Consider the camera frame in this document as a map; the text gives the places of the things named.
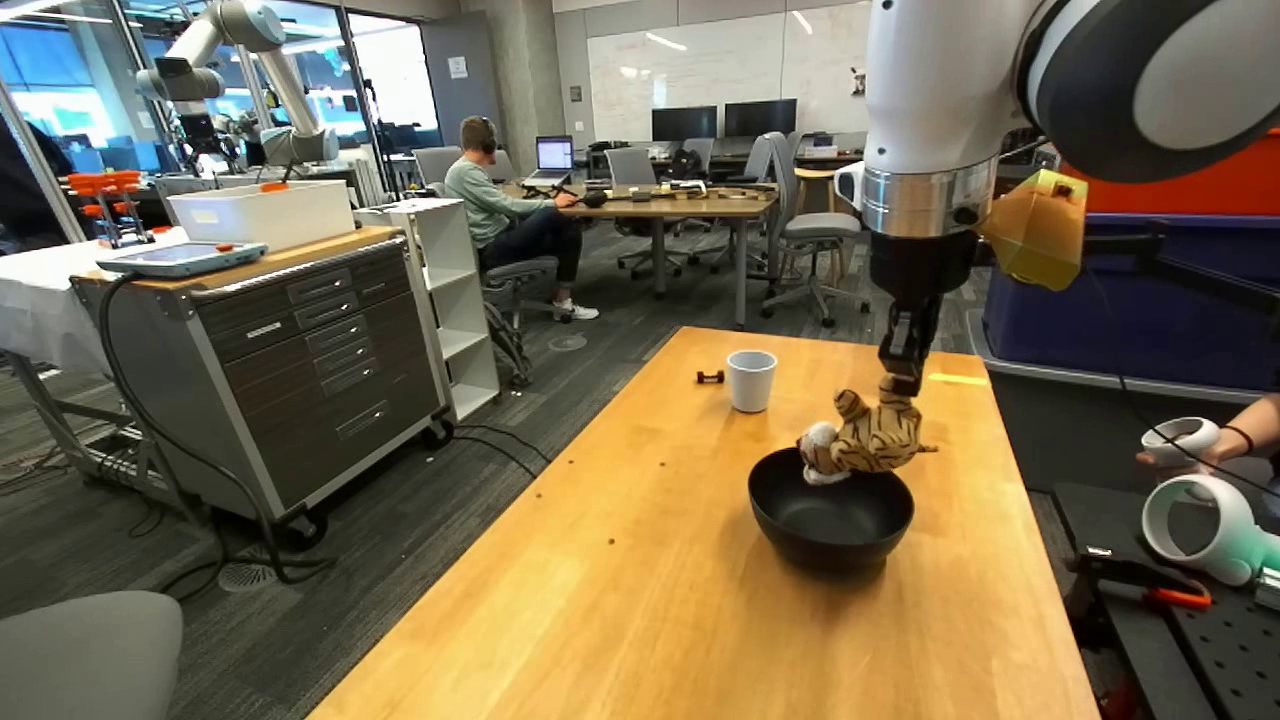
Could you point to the white paper cup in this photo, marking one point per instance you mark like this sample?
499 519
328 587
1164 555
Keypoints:
750 377

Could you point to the grey office chair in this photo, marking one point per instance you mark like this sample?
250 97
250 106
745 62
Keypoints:
95 658

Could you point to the far wooden table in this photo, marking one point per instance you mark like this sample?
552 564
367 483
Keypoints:
662 210

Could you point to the tiger plush toy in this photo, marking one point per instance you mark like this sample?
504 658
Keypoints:
861 438

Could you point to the laptop on cabinet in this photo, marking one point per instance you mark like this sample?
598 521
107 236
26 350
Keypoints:
239 226

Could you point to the grey drawer cabinet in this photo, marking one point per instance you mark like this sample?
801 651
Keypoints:
276 383

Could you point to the yellow wrist camera mount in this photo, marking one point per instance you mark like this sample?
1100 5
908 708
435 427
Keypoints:
1039 228

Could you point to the black bowl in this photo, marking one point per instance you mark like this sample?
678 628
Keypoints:
830 528

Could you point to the white VR controller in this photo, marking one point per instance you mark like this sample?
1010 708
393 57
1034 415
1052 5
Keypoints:
1210 525

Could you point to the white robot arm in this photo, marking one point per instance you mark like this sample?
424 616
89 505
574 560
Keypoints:
1123 89

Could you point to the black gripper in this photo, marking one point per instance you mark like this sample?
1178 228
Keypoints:
918 275

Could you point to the white shelf unit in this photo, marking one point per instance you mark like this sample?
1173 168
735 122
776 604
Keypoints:
457 324

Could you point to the operator hand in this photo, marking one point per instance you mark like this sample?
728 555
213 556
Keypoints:
1252 428

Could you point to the seated person green shirt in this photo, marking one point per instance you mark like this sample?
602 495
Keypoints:
509 226

